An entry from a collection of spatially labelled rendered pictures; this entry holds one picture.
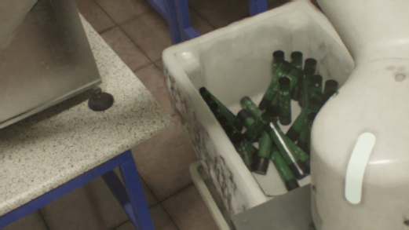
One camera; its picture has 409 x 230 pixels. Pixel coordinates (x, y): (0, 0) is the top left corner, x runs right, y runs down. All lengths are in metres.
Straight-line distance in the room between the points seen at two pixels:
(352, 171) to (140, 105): 0.75
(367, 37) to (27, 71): 0.71
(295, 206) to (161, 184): 1.28
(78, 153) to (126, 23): 1.67
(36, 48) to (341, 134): 0.73
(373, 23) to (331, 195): 0.20
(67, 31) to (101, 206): 1.01
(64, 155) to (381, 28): 0.73
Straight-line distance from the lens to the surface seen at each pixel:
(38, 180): 1.23
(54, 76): 1.26
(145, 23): 2.83
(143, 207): 1.39
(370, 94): 0.67
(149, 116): 1.27
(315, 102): 1.50
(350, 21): 0.73
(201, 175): 1.83
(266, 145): 1.51
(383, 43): 0.73
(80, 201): 2.16
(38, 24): 1.19
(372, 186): 0.62
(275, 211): 0.87
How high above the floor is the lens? 1.63
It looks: 45 degrees down
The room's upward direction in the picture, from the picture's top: 9 degrees counter-clockwise
